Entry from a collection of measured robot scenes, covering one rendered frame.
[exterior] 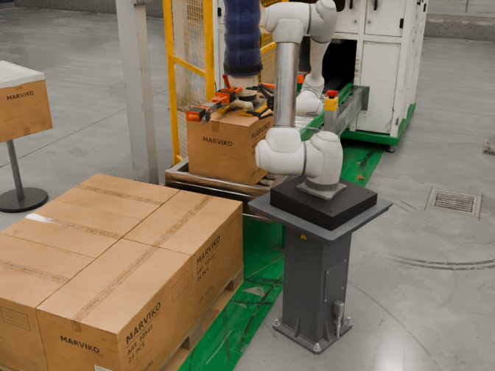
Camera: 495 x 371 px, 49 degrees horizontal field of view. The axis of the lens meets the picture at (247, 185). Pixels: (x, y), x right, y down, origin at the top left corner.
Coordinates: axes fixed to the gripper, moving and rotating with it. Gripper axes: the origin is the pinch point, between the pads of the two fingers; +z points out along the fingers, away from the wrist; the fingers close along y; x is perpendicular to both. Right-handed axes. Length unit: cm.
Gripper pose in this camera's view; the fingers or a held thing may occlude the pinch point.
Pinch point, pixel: (248, 100)
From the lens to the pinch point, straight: 304.0
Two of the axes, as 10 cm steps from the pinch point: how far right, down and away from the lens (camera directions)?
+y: 0.0, 9.1, 4.2
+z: -9.2, -1.6, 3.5
